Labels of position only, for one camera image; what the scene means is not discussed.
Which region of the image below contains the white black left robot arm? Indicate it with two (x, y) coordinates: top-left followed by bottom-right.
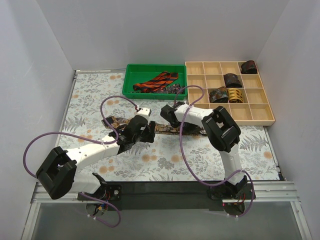
(36, 115), (156, 200)

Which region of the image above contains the aluminium frame rail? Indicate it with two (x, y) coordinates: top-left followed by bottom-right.
(31, 181), (301, 203)

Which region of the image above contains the rolled dark floral tie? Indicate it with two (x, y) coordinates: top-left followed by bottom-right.
(223, 73), (243, 88)

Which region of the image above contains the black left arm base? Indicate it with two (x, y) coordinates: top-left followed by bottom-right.
(84, 184), (122, 201)

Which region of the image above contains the brown cat print tie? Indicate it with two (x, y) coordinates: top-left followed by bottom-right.
(106, 116), (207, 137)

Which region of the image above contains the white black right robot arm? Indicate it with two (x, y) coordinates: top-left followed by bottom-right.
(160, 102), (248, 199)

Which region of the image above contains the wooden compartment organizer box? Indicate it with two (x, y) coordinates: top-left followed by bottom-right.
(185, 60), (275, 126)

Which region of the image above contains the rolled yellow black tie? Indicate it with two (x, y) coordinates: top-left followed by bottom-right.
(227, 88), (245, 103)

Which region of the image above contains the rolled green brown tie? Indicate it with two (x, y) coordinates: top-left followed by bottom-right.
(209, 86), (229, 103)

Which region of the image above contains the orange navy striped tie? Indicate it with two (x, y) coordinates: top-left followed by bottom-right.
(133, 71), (179, 93)

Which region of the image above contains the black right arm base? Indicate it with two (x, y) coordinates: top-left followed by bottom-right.
(206, 182), (256, 200)

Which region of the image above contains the floral print table mat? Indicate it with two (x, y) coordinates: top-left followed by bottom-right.
(58, 73), (279, 181)

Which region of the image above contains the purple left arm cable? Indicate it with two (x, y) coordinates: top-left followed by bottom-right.
(23, 96), (141, 228)

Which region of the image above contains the dark blue patterned tie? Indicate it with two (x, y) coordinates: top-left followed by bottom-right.
(155, 84), (183, 94)

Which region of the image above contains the rolled dark red tie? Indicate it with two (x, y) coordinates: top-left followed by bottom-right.
(240, 60), (258, 74)

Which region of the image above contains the green plastic tray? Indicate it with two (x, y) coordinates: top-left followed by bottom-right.
(122, 63), (187, 100)

